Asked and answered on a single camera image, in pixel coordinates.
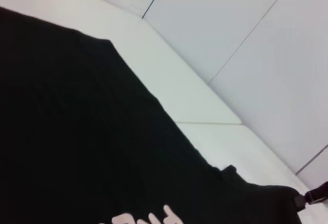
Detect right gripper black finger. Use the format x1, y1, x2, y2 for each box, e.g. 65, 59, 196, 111
294, 181, 328, 212

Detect black t-shirt with FREE print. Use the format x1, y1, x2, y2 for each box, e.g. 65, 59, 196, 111
0, 6, 307, 224

